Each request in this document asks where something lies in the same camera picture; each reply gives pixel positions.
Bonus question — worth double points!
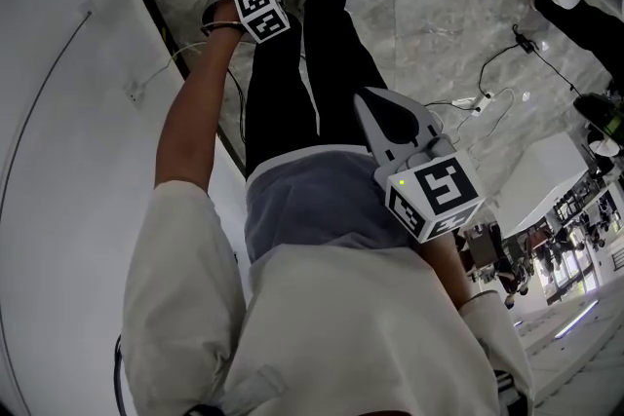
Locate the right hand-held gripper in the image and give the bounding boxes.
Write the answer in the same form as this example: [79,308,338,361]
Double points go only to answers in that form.
[353,86,485,243]

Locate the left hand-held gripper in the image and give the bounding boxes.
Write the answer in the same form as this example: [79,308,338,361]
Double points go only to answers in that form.
[203,0,290,46]

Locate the person's right forearm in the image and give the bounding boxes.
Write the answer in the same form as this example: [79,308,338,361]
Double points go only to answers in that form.
[418,236,474,311]

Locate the person's left forearm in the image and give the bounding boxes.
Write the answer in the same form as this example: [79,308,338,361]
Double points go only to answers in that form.
[153,2,245,196]

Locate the white power strip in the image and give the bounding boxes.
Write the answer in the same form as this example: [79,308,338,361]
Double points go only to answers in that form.
[450,95,496,113]

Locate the person's grey inner shirt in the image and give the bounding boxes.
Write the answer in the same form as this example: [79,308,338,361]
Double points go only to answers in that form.
[243,144,420,264]

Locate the person's black trousers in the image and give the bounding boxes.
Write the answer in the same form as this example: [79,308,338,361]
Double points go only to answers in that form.
[243,0,391,179]

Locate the person's white t-shirt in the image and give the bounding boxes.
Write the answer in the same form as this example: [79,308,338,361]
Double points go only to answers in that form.
[120,179,535,416]

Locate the black floor cable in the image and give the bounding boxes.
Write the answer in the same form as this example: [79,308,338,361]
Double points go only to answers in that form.
[477,44,523,96]

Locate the thin white cable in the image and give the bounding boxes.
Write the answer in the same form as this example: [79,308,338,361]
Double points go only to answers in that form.
[131,41,209,94]

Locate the white rectangular pedestal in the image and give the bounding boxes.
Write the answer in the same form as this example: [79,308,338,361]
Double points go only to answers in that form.
[494,131,591,238]

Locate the white wall plug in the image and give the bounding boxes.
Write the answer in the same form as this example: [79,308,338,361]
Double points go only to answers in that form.
[122,80,147,104]

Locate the pale grey fabric strap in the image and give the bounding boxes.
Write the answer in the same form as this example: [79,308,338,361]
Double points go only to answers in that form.
[228,364,289,410]

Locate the black white striped strap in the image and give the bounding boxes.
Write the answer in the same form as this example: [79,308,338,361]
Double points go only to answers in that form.
[494,369,527,416]

